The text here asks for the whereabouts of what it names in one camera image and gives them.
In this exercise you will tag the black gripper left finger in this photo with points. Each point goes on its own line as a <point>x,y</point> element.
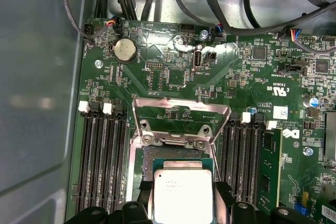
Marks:
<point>146,208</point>

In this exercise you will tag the silver heat sink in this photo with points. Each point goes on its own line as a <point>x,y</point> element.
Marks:
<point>331,134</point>

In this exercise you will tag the metal socket cover frame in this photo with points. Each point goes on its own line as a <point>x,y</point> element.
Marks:
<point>210,106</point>

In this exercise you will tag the RAM slot white latches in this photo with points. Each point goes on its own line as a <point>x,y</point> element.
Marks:
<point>239,161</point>
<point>108,161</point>
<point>85,161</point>

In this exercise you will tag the coin cell battery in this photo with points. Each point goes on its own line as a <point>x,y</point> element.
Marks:
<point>125,50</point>

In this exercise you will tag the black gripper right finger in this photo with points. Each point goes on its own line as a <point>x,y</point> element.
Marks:
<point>223,208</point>

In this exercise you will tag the CPU socket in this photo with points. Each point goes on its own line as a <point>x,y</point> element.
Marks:
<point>168,153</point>

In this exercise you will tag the thin metal locking lever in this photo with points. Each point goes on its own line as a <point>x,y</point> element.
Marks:
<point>215,161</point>

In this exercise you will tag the RAM slot black latches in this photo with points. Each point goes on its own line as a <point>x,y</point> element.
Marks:
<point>120,161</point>
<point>251,161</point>
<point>97,161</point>
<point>228,161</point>

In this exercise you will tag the silver green CPU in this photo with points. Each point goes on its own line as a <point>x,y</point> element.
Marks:
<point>183,195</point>

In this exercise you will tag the black PC case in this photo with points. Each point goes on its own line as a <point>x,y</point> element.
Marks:
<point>39,77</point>

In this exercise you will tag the green motherboard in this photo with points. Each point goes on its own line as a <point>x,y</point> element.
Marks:
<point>236,90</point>

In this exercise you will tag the green RAM stick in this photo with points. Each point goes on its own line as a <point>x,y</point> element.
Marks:
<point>270,161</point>

